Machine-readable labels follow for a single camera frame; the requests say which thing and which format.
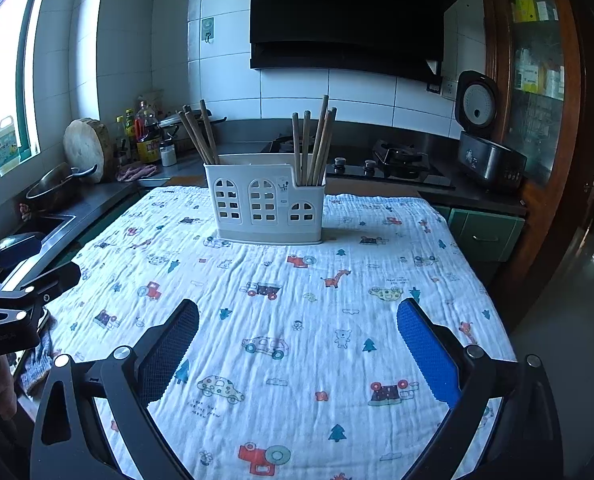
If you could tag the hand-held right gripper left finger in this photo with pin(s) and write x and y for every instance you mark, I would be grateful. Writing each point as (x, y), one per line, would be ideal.
(169, 355)

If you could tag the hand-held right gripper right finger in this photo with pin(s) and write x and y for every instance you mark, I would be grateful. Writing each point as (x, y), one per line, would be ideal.
(429, 355)

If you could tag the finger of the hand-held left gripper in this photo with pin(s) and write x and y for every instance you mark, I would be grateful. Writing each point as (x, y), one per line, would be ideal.
(54, 280)
(19, 249)

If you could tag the white plastic chopstick holder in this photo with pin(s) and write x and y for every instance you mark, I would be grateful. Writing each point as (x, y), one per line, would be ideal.
(267, 230)

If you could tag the wooden chopstick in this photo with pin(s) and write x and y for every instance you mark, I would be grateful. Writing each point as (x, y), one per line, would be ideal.
(306, 150)
(297, 150)
(330, 142)
(213, 135)
(319, 140)
(203, 141)
(208, 122)
(200, 134)
(194, 137)
(325, 145)

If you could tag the metal sink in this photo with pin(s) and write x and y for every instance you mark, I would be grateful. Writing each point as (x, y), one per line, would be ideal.
(47, 225)

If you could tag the grey knit cloth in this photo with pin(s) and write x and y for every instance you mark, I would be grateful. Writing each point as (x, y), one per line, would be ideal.
(37, 360)

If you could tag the white detergent jug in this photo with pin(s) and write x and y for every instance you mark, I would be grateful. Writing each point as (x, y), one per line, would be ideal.
(4, 145)

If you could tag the round wooden cutting board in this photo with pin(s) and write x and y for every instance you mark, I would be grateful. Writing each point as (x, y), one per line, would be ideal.
(88, 147)

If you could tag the green base cabinet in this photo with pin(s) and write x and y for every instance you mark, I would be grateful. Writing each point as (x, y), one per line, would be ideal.
(482, 232)

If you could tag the pink rag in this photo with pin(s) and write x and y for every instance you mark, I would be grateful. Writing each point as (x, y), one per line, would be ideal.
(136, 172)

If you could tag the white printed cloth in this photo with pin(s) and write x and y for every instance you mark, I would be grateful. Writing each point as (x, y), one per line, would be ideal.
(297, 285)

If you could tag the dark sauce bottle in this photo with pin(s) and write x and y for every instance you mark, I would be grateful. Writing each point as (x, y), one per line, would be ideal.
(130, 140)

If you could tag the small white jar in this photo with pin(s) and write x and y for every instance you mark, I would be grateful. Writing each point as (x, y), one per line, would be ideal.
(168, 156)

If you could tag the large oil bottle yellow label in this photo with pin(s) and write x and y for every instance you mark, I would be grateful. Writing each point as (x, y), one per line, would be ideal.
(148, 137)

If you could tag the window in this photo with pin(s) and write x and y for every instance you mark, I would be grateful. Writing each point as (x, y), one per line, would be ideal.
(7, 70)

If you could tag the black gas stove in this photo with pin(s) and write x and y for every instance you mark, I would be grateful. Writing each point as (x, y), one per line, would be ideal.
(387, 165)

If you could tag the rice cooker with open lid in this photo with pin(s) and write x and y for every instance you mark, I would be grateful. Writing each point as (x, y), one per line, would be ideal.
(492, 160)

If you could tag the wooden cabinet with glass door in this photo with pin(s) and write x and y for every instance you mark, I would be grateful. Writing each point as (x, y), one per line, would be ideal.
(572, 160)

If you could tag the black range hood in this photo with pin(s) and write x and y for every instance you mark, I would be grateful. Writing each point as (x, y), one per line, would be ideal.
(357, 15)

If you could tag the wall socket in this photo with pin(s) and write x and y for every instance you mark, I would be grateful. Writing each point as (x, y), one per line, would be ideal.
(442, 87)

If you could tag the wall hook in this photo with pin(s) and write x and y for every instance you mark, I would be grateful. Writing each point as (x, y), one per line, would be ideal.
(207, 27)

